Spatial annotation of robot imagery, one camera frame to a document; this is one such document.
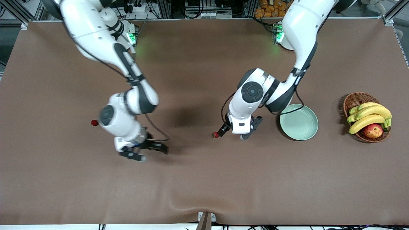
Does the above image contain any white terminal block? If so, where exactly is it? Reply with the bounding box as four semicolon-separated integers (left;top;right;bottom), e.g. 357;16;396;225
200;12;232;19

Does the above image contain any yellow banana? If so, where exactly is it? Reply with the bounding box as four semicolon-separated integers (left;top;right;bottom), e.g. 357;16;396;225
349;114;392;135
347;105;392;123
349;102;383;115

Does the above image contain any brown table cover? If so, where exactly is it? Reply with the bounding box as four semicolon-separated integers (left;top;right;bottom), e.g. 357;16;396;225
0;18;409;226

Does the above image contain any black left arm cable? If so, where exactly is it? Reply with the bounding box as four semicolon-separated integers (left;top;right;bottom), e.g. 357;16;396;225
221;69;305;124

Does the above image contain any orange bread rolls pile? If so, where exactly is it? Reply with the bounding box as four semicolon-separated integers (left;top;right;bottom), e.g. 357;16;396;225
255;0;293;18

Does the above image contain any red apple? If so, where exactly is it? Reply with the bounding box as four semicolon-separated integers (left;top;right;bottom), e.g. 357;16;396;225
363;123;383;139

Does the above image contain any aluminium frame profile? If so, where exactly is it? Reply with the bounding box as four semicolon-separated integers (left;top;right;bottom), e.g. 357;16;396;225
158;0;172;19
382;0;404;27
3;0;29;31
244;0;258;18

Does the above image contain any brown wicker basket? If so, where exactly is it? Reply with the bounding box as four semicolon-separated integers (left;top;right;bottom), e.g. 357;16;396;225
343;92;391;143

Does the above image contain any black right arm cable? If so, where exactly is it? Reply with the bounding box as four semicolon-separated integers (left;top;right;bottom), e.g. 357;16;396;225
66;26;170;142

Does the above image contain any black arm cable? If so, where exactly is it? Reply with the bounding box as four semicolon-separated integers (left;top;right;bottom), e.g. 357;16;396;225
221;69;305;124
66;26;170;142

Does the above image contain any white power strip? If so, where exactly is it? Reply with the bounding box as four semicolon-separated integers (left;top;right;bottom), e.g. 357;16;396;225
125;0;148;13

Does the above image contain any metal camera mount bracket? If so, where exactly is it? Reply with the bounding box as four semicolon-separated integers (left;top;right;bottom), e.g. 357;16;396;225
196;212;216;230

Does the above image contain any pale green round plate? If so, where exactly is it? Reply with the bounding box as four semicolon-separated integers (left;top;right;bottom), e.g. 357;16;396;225
280;104;319;141

